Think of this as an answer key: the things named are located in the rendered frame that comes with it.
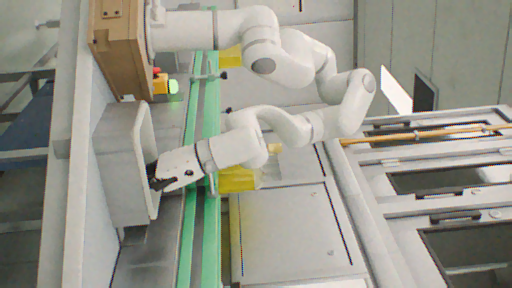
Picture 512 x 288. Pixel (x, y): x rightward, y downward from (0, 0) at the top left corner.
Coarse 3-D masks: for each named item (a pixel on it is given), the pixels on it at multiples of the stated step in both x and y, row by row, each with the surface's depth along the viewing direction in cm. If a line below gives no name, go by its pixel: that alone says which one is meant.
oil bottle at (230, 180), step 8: (224, 168) 150; (232, 168) 150; (240, 168) 149; (256, 168) 149; (224, 176) 146; (232, 176) 146; (240, 176) 146; (248, 176) 146; (256, 176) 146; (224, 184) 147; (232, 184) 147; (240, 184) 147; (248, 184) 147; (256, 184) 148; (224, 192) 148; (232, 192) 148
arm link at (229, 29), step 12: (216, 12) 124; (228, 12) 125; (240, 12) 124; (252, 12) 125; (264, 12) 125; (216, 24) 123; (228, 24) 123; (240, 24) 125; (252, 24) 123; (264, 24) 123; (276, 24) 126; (216, 36) 123; (228, 36) 124; (240, 36) 126; (252, 36) 122; (264, 36) 121; (276, 36) 123; (216, 48) 126
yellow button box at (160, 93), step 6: (156, 78) 164; (162, 78) 164; (156, 84) 162; (162, 84) 162; (156, 90) 163; (162, 90) 163; (156, 96) 164; (162, 96) 164; (168, 96) 165; (150, 102) 165
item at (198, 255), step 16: (192, 192) 138; (192, 208) 131; (208, 208) 131; (192, 224) 125; (208, 224) 125; (192, 240) 120; (208, 240) 119; (192, 256) 115; (208, 256) 114; (192, 272) 111; (208, 272) 110
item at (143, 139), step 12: (144, 108) 115; (144, 120) 120; (132, 132) 106; (144, 132) 122; (144, 144) 123; (144, 156) 124; (156, 156) 125; (144, 168) 108; (144, 180) 109; (144, 192) 111; (156, 192) 123; (156, 204) 119; (156, 216) 116
